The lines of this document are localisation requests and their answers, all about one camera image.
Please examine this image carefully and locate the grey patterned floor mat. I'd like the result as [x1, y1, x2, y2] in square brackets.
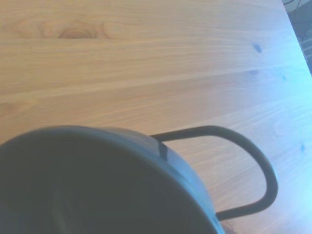
[282, 0, 312, 77]

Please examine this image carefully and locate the dark grey handled bowl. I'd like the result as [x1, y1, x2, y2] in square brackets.
[0, 125, 279, 234]

